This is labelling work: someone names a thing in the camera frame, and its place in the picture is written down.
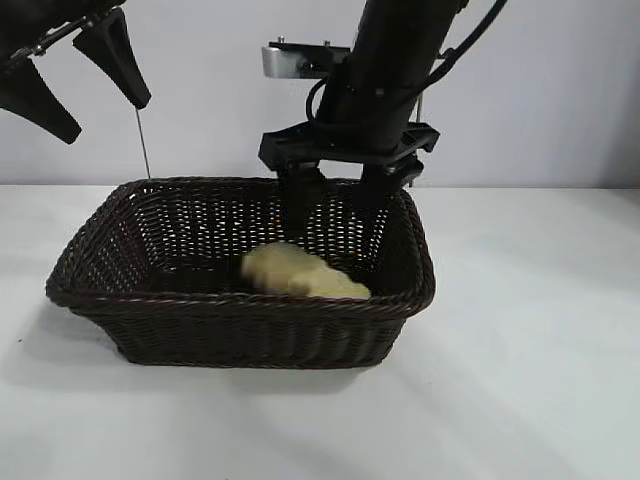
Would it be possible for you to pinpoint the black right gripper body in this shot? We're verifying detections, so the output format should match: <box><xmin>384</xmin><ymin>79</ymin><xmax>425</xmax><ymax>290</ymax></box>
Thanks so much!
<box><xmin>258</xmin><ymin>57</ymin><xmax>441</xmax><ymax>189</ymax></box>

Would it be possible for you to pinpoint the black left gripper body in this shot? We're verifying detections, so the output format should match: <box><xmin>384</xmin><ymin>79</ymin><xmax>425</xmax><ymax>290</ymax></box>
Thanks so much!
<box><xmin>0</xmin><ymin>0</ymin><xmax>126</xmax><ymax>76</ymax></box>

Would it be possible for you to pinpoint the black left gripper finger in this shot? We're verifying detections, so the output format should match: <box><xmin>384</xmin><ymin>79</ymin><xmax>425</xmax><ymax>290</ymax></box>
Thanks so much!
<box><xmin>73</xmin><ymin>9</ymin><xmax>152</xmax><ymax>109</ymax></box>
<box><xmin>0</xmin><ymin>59</ymin><xmax>82</xmax><ymax>146</ymax></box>

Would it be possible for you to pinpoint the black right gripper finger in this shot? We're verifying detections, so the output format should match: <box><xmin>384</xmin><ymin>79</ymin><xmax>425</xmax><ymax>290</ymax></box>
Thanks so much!
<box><xmin>352</xmin><ymin>167</ymin><xmax>401</xmax><ymax>221</ymax></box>
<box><xmin>279</xmin><ymin>162</ymin><xmax>326</xmax><ymax>236</ymax></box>

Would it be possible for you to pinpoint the long golden ridged bread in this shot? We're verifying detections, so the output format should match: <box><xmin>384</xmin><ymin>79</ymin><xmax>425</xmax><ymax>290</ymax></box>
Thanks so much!
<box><xmin>242</xmin><ymin>242</ymin><xmax>372</xmax><ymax>300</ymax></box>

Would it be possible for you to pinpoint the dark brown woven basket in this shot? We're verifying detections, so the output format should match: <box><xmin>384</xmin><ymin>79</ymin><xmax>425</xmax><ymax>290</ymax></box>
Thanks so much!
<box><xmin>45</xmin><ymin>175</ymin><xmax>437</xmax><ymax>371</ymax></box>

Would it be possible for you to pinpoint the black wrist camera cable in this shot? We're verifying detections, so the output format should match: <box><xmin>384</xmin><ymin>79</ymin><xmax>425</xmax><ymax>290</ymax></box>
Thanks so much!
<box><xmin>305</xmin><ymin>79</ymin><xmax>331</xmax><ymax>124</ymax></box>

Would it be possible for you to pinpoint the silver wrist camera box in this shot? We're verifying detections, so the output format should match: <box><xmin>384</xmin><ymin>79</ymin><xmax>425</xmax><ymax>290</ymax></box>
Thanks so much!
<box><xmin>259</xmin><ymin>40</ymin><xmax>352</xmax><ymax>81</ymax></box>

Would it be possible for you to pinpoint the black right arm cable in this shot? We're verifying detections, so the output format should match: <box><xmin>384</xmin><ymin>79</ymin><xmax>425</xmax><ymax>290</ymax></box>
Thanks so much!
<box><xmin>422</xmin><ymin>0</ymin><xmax>509</xmax><ymax>86</ymax></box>

